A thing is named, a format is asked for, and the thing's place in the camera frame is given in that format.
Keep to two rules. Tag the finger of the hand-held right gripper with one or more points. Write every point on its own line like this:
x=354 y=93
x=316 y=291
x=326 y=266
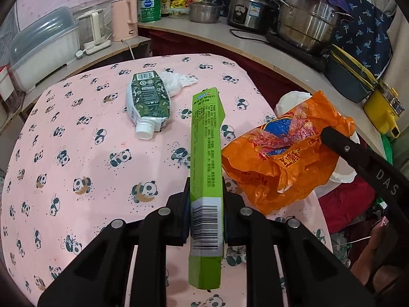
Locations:
x=346 y=148

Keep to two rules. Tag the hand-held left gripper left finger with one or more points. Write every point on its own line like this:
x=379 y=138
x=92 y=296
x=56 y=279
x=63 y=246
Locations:
x=179 y=217

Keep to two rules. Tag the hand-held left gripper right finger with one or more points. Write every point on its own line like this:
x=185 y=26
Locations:
x=235 y=224

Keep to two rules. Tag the orange printed plastic bag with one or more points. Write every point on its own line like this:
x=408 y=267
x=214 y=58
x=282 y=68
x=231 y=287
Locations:
x=287 y=166

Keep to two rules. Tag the long green cardboard box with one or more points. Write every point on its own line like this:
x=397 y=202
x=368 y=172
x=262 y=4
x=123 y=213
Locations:
x=206 y=153

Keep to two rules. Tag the dark red cloth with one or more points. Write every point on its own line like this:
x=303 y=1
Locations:
x=345 y=204

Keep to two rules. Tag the yellow plastic container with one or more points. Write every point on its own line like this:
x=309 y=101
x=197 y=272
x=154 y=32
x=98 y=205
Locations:
x=380 y=112

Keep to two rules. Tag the dark blue basin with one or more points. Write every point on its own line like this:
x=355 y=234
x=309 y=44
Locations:
x=342 y=76

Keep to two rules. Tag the black induction cooker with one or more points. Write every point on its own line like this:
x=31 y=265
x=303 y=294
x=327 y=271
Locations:
x=287 y=46

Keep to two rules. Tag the dark green drink carton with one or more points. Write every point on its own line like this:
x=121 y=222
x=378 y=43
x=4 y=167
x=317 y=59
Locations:
x=148 y=99

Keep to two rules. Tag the blue leaf print cloth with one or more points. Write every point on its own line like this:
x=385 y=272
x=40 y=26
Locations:
x=367 y=22

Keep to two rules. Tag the large steel stockpot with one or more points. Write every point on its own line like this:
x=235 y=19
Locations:
x=306 y=19

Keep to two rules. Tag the crumpled white tissue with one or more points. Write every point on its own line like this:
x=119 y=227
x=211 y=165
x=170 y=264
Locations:
x=174 y=81

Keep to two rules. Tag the steel rice cooker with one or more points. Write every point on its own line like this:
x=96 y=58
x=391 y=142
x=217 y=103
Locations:
x=249 y=9

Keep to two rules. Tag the wooden side cabinet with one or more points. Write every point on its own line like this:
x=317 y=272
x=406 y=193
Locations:
x=105 y=54

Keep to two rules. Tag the white power plug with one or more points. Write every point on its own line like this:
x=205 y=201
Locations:
x=80 y=53

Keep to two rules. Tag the small steel pot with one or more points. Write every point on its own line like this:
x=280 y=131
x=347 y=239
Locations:
x=204 y=11

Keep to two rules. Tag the white dish box, clear lid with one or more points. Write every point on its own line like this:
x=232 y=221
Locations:
x=44 y=60

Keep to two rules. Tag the pink electric kettle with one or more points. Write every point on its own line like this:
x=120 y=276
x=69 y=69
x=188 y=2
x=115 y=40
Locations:
x=121 y=19

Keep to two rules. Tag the green tin can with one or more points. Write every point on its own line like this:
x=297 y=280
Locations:
x=149 y=8

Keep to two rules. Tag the yellow food packet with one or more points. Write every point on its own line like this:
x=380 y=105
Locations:
x=179 y=3

